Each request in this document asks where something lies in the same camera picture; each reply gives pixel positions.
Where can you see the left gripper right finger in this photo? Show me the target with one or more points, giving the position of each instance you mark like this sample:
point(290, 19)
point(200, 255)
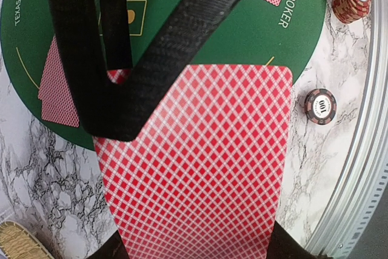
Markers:
point(283, 246)

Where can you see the front aluminium rail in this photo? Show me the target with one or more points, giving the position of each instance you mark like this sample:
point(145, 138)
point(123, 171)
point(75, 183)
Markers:
point(364, 175)

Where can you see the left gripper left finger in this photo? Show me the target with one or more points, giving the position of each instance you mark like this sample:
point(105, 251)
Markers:
point(113, 248)

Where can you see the round green poker mat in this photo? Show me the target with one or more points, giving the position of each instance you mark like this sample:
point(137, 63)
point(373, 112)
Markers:
point(253, 33)

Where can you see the black poker chip stack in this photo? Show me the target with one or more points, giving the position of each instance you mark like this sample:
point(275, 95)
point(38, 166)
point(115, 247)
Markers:
point(320, 106)

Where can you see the woven bamboo tray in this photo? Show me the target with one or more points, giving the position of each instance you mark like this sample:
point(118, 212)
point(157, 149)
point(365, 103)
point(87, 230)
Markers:
point(18, 242)

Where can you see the red playing card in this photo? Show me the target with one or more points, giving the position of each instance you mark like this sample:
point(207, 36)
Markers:
point(203, 177)

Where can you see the red poker chip stack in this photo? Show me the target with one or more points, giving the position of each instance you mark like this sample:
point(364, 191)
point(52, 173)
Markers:
point(348, 11)

